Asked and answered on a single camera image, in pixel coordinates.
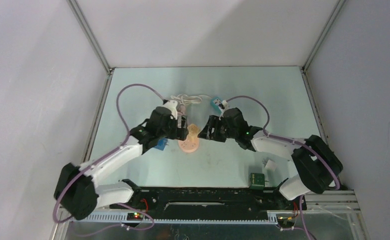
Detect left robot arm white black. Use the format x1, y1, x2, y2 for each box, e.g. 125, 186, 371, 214
52, 100, 188, 222

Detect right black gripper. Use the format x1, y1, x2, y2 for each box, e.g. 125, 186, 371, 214
198, 115, 238, 143

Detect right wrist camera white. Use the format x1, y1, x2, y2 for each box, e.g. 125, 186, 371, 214
217, 100, 229, 115

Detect yellow cube plug adapter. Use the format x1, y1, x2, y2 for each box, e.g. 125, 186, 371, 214
187, 123, 201, 141

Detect blue cube plug adapter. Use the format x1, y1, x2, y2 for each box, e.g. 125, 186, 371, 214
154, 138, 168, 151

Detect teal power strip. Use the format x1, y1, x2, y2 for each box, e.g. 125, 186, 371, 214
210, 97, 223, 111

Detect grey slotted cable duct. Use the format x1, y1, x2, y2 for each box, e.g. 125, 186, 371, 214
69, 211, 295, 226

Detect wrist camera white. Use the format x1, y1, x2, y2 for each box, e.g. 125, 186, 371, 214
217, 100, 229, 115
162, 99, 178, 119

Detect white coiled power cord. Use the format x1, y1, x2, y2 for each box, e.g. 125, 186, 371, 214
169, 93, 213, 107

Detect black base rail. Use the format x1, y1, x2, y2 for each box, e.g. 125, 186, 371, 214
127, 187, 307, 221

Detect pink round power socket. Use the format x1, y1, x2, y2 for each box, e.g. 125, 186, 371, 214
177, 137, 200, 153

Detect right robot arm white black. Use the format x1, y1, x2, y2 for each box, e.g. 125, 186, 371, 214
198, 108, 343, 209

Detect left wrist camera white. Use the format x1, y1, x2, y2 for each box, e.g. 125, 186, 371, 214
162, 99, 178, 119

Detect small white plug adapter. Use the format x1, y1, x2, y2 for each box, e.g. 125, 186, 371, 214
263, 159, 278, 172

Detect green cube plug adapter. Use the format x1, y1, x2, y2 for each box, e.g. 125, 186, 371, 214
248, 173, 269, 190

